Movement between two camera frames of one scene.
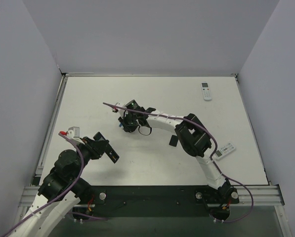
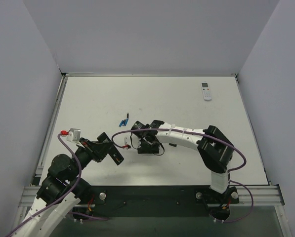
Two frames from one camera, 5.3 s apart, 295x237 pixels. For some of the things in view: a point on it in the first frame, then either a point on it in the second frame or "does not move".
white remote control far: (206, 91) does not move
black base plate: (97, 202) does not move
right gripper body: (128, 121) to (142, 139)
